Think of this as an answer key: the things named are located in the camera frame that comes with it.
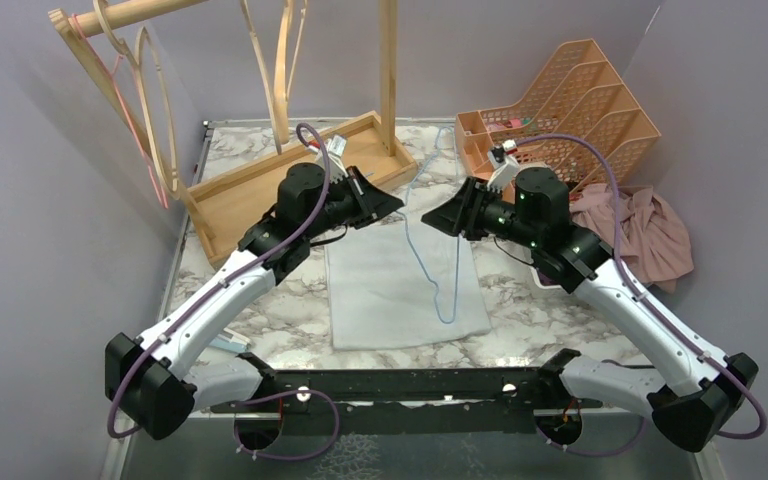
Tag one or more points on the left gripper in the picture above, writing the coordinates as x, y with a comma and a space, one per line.
370, 201

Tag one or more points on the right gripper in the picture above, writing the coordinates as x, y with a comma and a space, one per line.
461, 213

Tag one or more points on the white skirt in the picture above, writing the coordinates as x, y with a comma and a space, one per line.
379, 298

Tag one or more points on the blue wire hanger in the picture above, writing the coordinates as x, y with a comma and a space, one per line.
437, 151

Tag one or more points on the pink skirt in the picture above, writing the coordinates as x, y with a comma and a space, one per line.
654, 242

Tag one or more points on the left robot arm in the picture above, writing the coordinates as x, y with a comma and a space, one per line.
149, 378

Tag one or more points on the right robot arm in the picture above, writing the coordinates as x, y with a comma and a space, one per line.
692, 388

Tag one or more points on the wooden hanger right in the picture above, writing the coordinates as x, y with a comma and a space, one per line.
284, 71

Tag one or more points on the wooden hanger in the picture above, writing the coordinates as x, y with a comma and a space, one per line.
284, 71
152, 112
264, 74

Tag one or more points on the wooden hanger middle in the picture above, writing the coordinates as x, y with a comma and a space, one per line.
264, 74

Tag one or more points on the wooden hanger left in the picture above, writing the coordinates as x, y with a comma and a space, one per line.
152, 112

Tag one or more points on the white perforated basket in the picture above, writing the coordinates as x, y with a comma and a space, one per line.
552, 278

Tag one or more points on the purple garment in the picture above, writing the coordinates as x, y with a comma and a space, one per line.
543, 280

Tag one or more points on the orange plastic desk organizer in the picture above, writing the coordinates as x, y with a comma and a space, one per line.
578, 92

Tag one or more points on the wooden clothes rack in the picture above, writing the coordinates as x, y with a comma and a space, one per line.
369, 155

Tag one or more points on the small white blue box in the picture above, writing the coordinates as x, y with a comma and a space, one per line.
230, 341

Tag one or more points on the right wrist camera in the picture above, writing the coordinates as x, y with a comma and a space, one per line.
506, 167

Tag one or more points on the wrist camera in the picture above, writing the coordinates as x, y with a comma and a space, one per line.
506, 167
336, 149

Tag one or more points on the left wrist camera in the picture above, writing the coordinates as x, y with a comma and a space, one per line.
336, 149

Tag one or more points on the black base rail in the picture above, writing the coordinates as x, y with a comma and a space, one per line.
403, 401

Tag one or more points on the pink wire hanger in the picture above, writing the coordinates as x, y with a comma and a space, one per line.
129, 120

